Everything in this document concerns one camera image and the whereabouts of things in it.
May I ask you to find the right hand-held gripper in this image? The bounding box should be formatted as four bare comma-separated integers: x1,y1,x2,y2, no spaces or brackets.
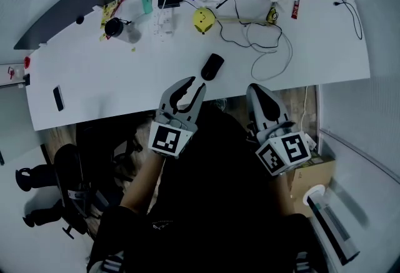
246,83,312,176

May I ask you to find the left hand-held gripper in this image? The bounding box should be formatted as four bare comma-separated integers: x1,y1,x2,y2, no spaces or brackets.
148,76,208,160

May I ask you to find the black computer mouse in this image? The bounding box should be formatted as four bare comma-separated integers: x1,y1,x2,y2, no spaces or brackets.
201,52,225,81

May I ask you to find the person's right forearm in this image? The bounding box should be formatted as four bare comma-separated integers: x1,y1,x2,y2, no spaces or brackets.
270,171,296,216

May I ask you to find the person's left forearm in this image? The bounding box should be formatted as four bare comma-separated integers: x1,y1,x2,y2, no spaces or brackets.
120,151,165,215

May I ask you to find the white floor power strip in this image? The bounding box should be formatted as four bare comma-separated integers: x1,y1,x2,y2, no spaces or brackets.
304,132,318,151

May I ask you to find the brown cardboard box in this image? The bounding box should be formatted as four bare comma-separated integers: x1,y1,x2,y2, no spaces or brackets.
287,152,337,218

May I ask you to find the white desk power strip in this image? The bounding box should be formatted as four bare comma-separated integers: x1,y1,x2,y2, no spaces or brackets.
152,7,174,38

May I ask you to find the black office chair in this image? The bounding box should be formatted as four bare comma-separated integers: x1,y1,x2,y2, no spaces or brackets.
15,164,63,229
74,117,144,185
52,143,126,240

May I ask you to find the yellow round face toy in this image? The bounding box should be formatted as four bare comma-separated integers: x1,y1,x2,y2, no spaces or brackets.
192,6,216,35

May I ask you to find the yellow measuring tape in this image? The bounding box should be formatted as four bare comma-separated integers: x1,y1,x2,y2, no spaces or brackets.
215,6,279,26

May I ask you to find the dark-lidded clear water bottle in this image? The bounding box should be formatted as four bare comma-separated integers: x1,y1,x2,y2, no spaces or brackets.
104,17,142,44

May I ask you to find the person's black clothing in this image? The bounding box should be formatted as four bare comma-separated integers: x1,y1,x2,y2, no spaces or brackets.
87,106,329,273

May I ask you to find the red stick packet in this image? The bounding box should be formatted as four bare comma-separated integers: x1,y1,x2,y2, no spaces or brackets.
291,0,303,19

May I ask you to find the yellow snack packet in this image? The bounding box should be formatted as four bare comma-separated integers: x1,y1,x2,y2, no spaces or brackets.
99,0,128,41

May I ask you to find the black smartphone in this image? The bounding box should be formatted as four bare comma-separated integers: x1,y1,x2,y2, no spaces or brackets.
52,85,66,112

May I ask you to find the white tower fan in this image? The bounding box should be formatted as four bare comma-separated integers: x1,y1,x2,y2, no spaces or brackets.
302,184,362,266

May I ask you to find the dark grey divider panel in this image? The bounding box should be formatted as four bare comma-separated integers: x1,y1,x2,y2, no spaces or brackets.
14,0,128,50

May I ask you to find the white floor cable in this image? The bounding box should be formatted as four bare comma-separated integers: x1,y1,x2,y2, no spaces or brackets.
299,86,310,135

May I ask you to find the looped white cable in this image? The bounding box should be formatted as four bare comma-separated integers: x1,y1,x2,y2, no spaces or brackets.
245,23,294,82

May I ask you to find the long black cable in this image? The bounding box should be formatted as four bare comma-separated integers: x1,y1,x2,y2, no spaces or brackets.
215,0,284,49

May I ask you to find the black plug cable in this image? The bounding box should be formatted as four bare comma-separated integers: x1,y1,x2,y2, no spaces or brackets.
327,0,363,41

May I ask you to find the clear water jug red handle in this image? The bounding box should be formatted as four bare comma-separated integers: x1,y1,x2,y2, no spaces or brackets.
0,64,25,85

